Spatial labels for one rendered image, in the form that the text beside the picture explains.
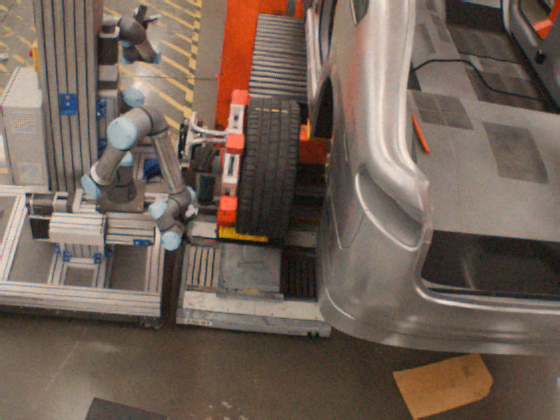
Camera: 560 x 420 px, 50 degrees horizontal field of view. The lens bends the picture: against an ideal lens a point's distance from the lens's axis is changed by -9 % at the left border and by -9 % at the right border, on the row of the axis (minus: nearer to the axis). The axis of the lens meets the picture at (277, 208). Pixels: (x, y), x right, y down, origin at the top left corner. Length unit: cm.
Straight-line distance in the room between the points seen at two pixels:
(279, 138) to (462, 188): 92
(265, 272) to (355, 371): 72
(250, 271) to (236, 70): 106
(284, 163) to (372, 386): 131
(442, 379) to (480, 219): 97
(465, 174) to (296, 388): 137
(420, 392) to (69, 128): 222
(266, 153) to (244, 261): 87
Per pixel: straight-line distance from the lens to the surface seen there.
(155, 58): 342
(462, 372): 369
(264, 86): 489
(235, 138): 283
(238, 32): 331
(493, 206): 320
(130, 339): 349
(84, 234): 299
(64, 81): 286
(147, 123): 250
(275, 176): 286
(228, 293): 353
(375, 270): 226
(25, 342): 354
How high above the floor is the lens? 284
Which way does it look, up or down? 42 degrees down
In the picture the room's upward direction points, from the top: 10 degrees clockwise
